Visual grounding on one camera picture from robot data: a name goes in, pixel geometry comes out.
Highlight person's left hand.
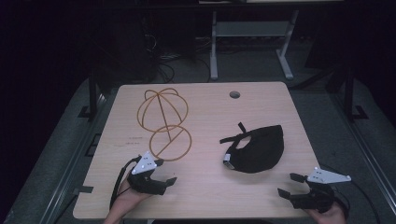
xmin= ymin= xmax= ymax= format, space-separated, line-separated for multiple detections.
xmin=115 ymin=178 xmax=152 ymax=216

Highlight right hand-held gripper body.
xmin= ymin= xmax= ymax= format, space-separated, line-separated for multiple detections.
xmin=290 ymin=166 xmax=352 ymax=215

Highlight white metal frame stand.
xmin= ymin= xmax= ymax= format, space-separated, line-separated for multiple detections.
xmin=209 ymin=8 xmax=301 ymax=81

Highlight black baseball cap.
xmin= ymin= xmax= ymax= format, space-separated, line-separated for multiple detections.
xmin=219 ymin=121 xmax=285 ymax=175

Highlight black table edge bracket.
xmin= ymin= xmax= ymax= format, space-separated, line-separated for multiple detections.
xmin=73 ymin=185 xmax=94 ymax=196

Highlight grey metal frame rail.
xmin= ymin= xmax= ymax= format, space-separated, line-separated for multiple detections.
xmin=328 ymin=91 xmax=396 ymax=216
xmin=38 ymin=88 xmax=120 ymax=224

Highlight tangle of floor cables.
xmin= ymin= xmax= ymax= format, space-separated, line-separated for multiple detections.
xmin=150 ymin=32 xmax=213 ymax=84

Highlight gold wire hat stand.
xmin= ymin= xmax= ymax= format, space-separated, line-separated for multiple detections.
xmin=136 ymin=88 xmax=192 ymax=162

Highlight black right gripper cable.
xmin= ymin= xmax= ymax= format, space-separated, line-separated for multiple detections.
xmin=332 ymin=180 xmax=381 ymax=224

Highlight black metal post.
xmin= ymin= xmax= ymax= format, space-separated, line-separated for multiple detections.
xmin=341 ymin=65 xmax=370 ymax=122
xmin=78 ymin=69 xmax=106 ymax=122

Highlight person's right hand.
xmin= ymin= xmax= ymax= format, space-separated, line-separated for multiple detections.
xmin=304 ymin=203 xmax=347 ymax=224

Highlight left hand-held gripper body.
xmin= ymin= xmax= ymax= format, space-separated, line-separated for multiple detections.
xmin=126 ymin=151 xmax=166 ymax=196

